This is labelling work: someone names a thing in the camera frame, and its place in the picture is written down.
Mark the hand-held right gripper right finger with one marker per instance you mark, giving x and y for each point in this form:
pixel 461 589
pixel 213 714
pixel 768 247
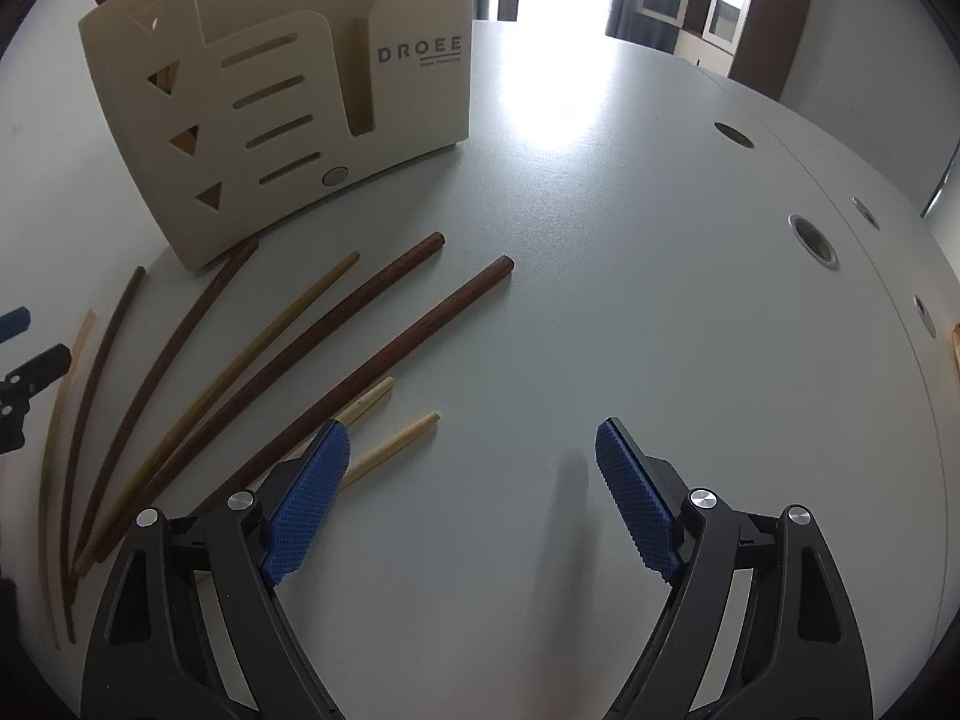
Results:
pixel 630 495

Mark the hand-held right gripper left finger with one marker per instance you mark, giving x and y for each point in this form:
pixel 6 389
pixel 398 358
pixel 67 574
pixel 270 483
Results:
pixel 311 491

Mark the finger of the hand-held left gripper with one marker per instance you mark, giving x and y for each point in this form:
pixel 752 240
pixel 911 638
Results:
pixel 15 322
pixel 41 366

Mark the light bamboo chopstick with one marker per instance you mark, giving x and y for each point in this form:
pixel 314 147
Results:
pixel 397 441
pixel 45 495
pixel 371 397

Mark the olive bamboo chopstick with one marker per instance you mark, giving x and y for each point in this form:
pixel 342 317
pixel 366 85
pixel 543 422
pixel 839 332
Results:
pixel 262 341

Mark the thick dark wooden chopstick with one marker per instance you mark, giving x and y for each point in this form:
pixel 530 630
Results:
pixel 405 262
pixel 420 322

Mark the cream utensil holder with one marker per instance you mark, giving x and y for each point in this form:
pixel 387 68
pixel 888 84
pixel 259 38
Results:
pixel 285 90

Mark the large metal table grommet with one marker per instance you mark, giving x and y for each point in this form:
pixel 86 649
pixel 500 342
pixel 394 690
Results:
pixel 814 240

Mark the small metal table grommet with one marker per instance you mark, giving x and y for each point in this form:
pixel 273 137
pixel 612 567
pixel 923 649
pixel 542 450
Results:
pixel 865 211
pixel 925 315

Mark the glass door cabinet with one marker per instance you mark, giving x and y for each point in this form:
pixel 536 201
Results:
pixel 712 0

